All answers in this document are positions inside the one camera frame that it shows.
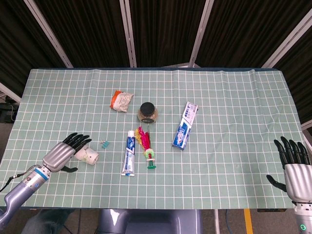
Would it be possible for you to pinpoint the blue white toothpaste tube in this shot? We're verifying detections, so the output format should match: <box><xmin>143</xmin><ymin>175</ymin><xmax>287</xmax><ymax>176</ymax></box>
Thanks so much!
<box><xmin>120</xmin><ymin>130</ymin><xmax>137</xmax><ymax>176</ymax></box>

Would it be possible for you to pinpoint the glass jar with black lid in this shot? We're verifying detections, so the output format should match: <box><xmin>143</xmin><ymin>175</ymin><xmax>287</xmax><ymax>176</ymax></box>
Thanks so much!
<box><xmin>137</xmin><ymin>102</ymin><xmax>158</xmax><ymax>123</ymax></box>

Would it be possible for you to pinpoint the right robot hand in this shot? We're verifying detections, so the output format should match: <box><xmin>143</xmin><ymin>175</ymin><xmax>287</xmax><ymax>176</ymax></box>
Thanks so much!
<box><xmin>266</xmin><ymin>136</ymin><xmax>312</xmax><ymax>203</ymax></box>

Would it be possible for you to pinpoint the green grid tablecloth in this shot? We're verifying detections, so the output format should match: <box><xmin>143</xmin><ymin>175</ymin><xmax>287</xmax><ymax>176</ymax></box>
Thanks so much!
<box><xmin>0</xmin><ymin>68</ymin><xmax>312</xmax><ymax>210</ymax></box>

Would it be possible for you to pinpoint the blue white toothpaste box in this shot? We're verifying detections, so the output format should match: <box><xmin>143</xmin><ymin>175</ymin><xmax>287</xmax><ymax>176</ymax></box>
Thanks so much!
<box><xmin>172</xmin><ymin>101</ymin><xmax>199</xmax><ymax>151</ymax></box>

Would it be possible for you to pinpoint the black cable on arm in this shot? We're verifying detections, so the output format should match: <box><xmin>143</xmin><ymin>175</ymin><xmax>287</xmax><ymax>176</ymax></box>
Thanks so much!
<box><xmin>0</xmin><ymin>164</ymin><xmax>41</xmax><ymax>192</ymax></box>

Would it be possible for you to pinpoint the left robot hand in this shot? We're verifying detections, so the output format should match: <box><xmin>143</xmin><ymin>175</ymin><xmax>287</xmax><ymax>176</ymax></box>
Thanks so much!
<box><xmin>42</xmin><ymin>133</ymin><xmax>93</xmax><ymax>174</ymax></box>

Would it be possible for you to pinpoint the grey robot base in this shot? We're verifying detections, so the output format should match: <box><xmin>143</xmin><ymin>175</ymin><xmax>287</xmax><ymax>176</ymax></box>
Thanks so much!
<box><xmin>97</xmin><ymin>209</ymin><xmax>203</xmax><ymax>234</ymax></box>

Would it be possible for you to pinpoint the colourful feather shuttlecock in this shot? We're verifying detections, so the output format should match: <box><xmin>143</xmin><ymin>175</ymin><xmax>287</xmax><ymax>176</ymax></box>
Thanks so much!
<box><xmin>135</xmin><ymin>126</ymin><xmax>156</xmax><ymax>170</ymax></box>

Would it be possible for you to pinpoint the orange white snack packet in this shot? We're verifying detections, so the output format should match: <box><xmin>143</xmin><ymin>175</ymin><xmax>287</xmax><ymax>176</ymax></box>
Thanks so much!
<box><xmin>109</xmin><ymin>90</ymin><xmax>135</xmax><ymax>113</ymax></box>

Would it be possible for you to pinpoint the white paper cup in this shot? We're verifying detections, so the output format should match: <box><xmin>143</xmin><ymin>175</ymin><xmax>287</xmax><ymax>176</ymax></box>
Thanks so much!
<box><xmin>74</xmin><ymin>145</ymin><xmax>99</xmax><ymax>165</ymax></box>

